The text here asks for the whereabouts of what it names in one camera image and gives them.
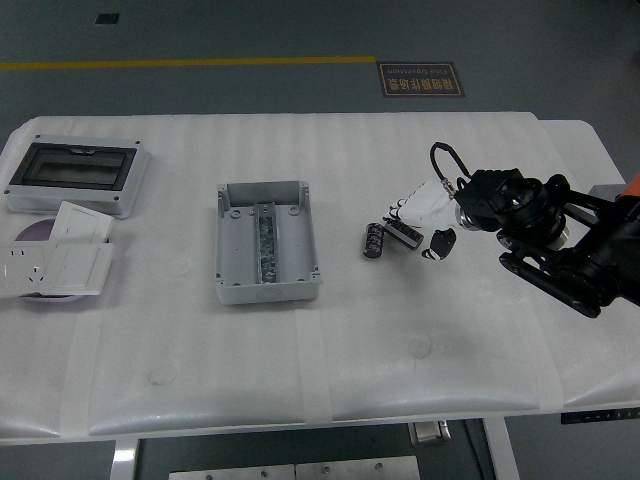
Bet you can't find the black floor sign orange text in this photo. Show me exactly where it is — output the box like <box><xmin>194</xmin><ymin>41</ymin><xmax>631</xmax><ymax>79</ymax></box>
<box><xmin>375</xmin><ymin>61</ymin><xmax>467</xmax><ymax>100</ymax></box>

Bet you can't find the purple round disc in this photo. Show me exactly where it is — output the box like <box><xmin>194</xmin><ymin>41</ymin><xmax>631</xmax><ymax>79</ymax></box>
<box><xmin>13</xmin><ymin>218</ymin><xmax>84</xmax><ymax>305</ymax></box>

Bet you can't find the white switch panel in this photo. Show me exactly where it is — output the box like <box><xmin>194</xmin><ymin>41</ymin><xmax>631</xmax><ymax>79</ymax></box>
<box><xmin>37</xmin><ymin>242</ymin><xmax>115</xmax><ymax>296</ymax></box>
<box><xmin>48</xmin><ymin>200</ymin><xmax>115</xmax><ymax>245</ymax></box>

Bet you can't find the black battery silver print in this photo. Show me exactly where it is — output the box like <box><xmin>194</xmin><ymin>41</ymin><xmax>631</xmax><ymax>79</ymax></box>
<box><xmin>363</xmin><ymin>222</ymin><xmax>385</xmax><ymax>260</ymax></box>

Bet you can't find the orange cone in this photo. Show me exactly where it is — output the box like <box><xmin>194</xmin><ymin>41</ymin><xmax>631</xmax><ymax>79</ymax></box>
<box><xmin>617</xmin><ymin>170</ymin><xmax>640</xmax><ymax>201</ymax></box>

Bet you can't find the white tape strip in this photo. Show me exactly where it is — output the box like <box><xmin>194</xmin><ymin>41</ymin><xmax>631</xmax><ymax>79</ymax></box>
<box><xmin>58</xmin><ymin>314</ymin><xmax>104</xmax><ymax>439</ymax></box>

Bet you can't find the grey open junction box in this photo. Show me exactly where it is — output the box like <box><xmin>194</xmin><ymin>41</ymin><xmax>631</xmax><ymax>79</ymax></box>
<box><xmin>213</xmin><ymin>180</ymin><xmax>322</xmax><ymax>306</ymax></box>

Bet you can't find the white foam mat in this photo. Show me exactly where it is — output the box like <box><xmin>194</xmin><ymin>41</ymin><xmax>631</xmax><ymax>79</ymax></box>
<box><xmin>0</xmin><ymin>112</ymin><xmax>640</xmax><ymax>442</ymax></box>

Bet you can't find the white table leg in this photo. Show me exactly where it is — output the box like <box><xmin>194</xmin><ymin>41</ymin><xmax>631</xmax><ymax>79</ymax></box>
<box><xmin>482</xmin><ymin>417</ymin><xmax>521</xmax><ymax>480</ymax></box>
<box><xmin>110</xmin><ymin>439</ymin><xmax>142</xmax><ymax>480</ymax></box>

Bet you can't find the grey box dark window lid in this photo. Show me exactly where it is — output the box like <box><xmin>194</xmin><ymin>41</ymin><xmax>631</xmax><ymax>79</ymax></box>
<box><xmin>2</xmin><ymin>133</ymin><xmax>151</xmax><ymax>220</ymax></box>

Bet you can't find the metal mounting rail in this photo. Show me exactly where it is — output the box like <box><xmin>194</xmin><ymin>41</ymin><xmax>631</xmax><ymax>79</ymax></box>
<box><xmin>253</xmin><ymin>202</ymin><xmax>280</xmax><ymax>285</ymax></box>

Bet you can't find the dark brown smooth battery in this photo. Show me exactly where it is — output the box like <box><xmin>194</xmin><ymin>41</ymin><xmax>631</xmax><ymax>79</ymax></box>
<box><xmin>383</xmin><ymin>218</ymin><xmax>425</xmax><ymax>250</ymax></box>

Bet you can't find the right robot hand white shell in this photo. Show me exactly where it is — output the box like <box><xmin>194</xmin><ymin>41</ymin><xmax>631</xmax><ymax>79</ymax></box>
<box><xmin>382</xmin><ymin>179</ymin><xmax>464</xmax><ymax>262</ymax></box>

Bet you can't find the black table control panel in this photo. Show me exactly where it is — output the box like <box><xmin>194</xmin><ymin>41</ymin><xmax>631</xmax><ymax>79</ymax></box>
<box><xmin>559</xmin><ymin>407</ymin><xmax>640</xmax><ymax>426</ymax></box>

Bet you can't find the grey metal plate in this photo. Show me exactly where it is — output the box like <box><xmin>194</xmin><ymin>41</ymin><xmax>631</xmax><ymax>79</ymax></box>
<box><xmin>168</xmin><ymin>464</ymin><xmax>296</xmax><ymax>480</ymax></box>

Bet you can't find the white socket panel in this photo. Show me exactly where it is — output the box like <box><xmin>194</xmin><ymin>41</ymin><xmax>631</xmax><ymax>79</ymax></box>
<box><xmin>0</xmin><ymin>242</ymin><xmax>59</xmax><ymax>300</ymax></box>

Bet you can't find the silver metal bracket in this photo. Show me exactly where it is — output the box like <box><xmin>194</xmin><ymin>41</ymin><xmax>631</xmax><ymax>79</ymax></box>
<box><xmin>407</xmin><ymin>421</ymin><xmax>452</xmax><ymax>447</ymax></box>

